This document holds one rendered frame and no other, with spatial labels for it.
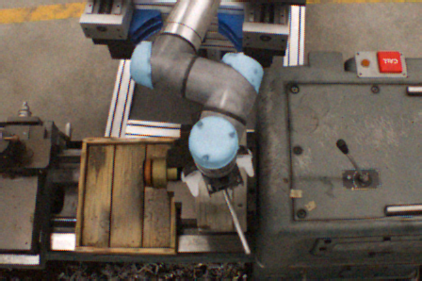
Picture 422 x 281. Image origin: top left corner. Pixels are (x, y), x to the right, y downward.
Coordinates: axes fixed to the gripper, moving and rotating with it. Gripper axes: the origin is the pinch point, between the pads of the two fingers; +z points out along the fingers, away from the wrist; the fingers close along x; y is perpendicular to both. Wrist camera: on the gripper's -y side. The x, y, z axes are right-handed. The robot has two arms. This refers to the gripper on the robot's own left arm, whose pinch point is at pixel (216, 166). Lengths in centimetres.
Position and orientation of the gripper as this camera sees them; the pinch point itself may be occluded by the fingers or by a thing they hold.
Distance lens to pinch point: 124.2
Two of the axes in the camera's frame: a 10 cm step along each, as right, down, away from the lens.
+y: 3.3, 9.2, -2.1
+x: 9.4, -3.3, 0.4
